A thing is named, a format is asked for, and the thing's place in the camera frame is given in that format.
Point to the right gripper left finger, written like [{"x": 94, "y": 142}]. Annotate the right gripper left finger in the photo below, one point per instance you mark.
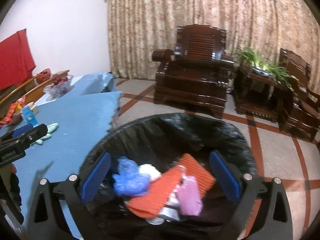
[{"x": 46, "y": 219}]

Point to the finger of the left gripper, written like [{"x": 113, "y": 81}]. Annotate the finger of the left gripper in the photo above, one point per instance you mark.
[
  {"x": 36, "y": 133},
  {"x": 22, "y": 130}
]

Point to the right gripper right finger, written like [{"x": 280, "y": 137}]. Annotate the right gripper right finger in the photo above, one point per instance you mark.
[{"x": 273, "y": 220}]

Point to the green rubber glove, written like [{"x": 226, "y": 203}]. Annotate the green rubber glove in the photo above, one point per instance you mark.
[{"x": 51, "y": 128}]

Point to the blue plastic bag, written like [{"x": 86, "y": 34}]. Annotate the blue plastic bag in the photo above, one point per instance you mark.
[{"x": 129, "y": 181}]

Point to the pink sponge pouch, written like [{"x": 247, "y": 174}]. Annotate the pink sponge pouch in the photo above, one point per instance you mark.
[{"x": 188, "y": 196}]

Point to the orange foam net sleeve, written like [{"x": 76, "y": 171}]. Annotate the orange foam net sleeve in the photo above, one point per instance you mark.
[{"x": 150, "y": 205}]

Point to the white tissue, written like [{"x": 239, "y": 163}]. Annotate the white tissue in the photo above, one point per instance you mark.
[{"x": 149, "y": 169}]

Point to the white grey plastic pouch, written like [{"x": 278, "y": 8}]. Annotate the white grey plastic pouch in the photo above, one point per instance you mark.
[{"x": 170, "y": 212}]

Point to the black lined trash bin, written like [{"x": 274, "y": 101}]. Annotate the black lined trash bin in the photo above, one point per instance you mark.
[{"x": 161, "y": 140}]

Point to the blue tall carton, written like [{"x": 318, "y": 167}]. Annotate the blue tall carton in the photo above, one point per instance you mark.
[{"x": 28, "y": 116}]

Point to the red snack packets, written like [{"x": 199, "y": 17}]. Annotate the red snack packets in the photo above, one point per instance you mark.
[{"x": 13, "y": 111}]

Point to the tissue box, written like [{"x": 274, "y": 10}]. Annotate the tissue box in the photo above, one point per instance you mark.
[{"x": 33, "y": 107}]

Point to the wooden tv cabinet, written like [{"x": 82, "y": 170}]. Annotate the wooden tv cabinet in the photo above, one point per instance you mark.
[{"x": 29, "y": 89}]

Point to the glass fruit bowl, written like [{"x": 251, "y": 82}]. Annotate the glass fruit bowl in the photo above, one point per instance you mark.
[{"x": 60, "y": 90}]

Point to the red ornament on cabinet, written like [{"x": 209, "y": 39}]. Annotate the red ornament on cabinet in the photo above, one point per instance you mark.
[{"x": 43, "y": 76}]

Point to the red apples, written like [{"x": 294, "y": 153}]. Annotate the red apples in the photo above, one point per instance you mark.
[{"x": 58, "y": 79}]

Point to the red cloth cover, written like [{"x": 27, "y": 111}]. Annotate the red cloth cover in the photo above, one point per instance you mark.
[{"x": 16, "y": 61}]

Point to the light blue far tablecloth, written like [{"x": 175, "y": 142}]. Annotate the light blue far tablecloth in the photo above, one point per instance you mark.
[{"x": 99, "y": 82}]

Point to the dark wooden armchair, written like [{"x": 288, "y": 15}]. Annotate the dark wooden armchair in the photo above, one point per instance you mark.
[
  {"x": 300, "y": 105},
  {"x": 197, "y": 70}
]

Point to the dark wooden side table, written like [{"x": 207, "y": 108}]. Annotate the dark wooden side table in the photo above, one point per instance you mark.
[{"x": 258, "y": 95}]

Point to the potted green plant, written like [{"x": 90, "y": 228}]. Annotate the potted green plant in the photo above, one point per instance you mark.
[{"x": 263, "y": 66}]

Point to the patterned beige curtain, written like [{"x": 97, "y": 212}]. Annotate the patterned beige curtain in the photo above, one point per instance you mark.
[{"x": 138, "y": 27}]

